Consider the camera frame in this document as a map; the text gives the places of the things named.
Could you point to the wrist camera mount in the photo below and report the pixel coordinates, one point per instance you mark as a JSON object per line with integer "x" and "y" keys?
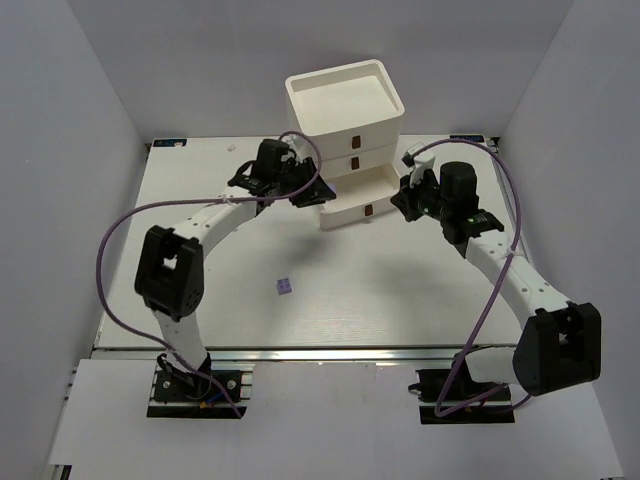
{"x": 418, "y": 159}
{"x": 299, "y": 145}

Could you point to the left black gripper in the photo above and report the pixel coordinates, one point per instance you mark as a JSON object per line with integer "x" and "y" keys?
{"x": 304, "y": 181}

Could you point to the blue label sticker left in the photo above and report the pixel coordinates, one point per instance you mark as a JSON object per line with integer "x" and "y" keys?
{"x": 169, "y": 143}

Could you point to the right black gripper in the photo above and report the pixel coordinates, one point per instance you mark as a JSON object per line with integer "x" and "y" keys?
{"x": 415, "y": 196}

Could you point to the aluminium rail frame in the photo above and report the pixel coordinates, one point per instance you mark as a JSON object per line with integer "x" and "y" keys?
{"x": 333, "y": 361}

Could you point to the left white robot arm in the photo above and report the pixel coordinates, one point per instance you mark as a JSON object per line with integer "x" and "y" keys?
{"x": 170, "y": 275}

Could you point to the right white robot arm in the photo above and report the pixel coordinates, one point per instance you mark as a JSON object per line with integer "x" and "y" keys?
{"x": 560, "y": 343}

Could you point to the purple lego brick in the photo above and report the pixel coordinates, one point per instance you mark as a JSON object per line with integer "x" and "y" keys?
{"x": 284, "y": 286}
{"x": 327, "y": 191}

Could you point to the blue label sticker right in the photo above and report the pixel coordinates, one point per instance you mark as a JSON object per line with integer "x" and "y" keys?
{"x": 468, "y": 138}

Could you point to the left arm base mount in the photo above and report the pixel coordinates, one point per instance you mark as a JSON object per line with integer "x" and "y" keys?
{"x": 176, "y": 394}

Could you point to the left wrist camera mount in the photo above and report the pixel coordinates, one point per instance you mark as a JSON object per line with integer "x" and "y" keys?
{"x": 299, "y": 145}

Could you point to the white bottom drawer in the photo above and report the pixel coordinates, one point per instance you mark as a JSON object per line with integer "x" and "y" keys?
{"x": 354, "y": 191}

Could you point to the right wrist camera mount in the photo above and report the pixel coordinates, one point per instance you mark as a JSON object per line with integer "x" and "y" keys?
{"x": 418, "y": 159}

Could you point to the white three-drawer cabinet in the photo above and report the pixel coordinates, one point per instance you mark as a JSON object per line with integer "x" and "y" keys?
{"x": 332, "y": 105}

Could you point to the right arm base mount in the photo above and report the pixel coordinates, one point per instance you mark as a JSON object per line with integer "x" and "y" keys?
{"x": 430, "y": 375}

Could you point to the blue label sticker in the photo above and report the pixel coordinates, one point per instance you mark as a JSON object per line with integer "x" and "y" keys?
{"x": 468, "y": 138}
{"x": 169, "y": 143}

